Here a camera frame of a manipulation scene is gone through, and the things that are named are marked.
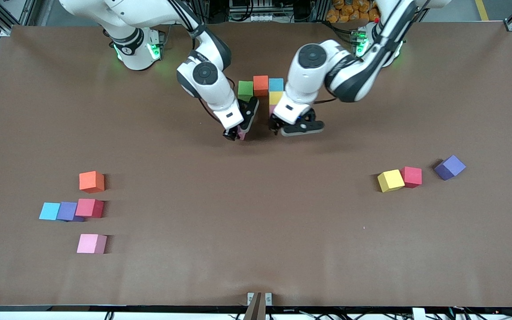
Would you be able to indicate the light blue foam block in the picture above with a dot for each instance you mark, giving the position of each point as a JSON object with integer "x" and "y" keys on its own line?
{"x": 50, "y": 211}
{"x": 276, "y": 84}

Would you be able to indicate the brown table cover sheet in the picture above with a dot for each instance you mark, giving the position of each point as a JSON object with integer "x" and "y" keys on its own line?
{"x": 256, "y": 249}

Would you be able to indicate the small white box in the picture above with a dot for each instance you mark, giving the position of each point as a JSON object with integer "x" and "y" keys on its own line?
{"x": 418, "y": 314}

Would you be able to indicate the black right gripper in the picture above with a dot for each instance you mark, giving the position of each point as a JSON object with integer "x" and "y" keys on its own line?
{"x": 231, "y": 134}

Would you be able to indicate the orange foam block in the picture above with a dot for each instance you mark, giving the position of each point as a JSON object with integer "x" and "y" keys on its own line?
{"x": 90, "y": 181}
{"x": 260, "y": 85}

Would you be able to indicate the red foam block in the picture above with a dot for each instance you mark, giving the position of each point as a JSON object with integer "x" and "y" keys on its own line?
{"x": 88, "y": 207}
{"x": 411, "y": 176}

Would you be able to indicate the green foam block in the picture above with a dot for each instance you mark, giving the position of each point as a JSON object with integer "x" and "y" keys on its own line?
{"x": 245, "y": 90}

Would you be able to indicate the small metal bracket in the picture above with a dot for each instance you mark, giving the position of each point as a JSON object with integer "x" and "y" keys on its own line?
{"x": 250, "y": 298}

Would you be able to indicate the aluminium equipment rack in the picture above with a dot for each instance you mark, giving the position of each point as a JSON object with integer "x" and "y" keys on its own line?
{"x": 256, "y": 9}

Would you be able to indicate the pile of orange objects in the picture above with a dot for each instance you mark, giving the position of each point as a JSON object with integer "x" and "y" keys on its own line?
{"x": 349, "y": 11}

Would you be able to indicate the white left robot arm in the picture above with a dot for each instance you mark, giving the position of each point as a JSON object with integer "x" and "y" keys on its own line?
{"x": 309, "y": 75}

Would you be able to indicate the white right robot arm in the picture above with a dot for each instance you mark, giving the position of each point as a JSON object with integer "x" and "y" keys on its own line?
{"x": 211, "y": 84}

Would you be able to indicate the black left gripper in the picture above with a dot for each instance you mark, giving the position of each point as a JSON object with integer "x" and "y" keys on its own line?
{"x": 275, "y": 122}

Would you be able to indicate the yellow foam block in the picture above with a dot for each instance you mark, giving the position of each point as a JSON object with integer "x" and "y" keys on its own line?
{"x": 390, "y": 180}
{"x": 277, "y": 98}

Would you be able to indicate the pink foam block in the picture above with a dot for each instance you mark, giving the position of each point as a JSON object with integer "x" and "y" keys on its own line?
{"x": 90, "y": 243}
{"x": 272, "y": 110}
{"x": 242, "y": 134}

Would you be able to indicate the purple foam block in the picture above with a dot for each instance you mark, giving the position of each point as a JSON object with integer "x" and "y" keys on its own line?
{"x": 450, "y": 166}
{"x": 67, "y": 210}

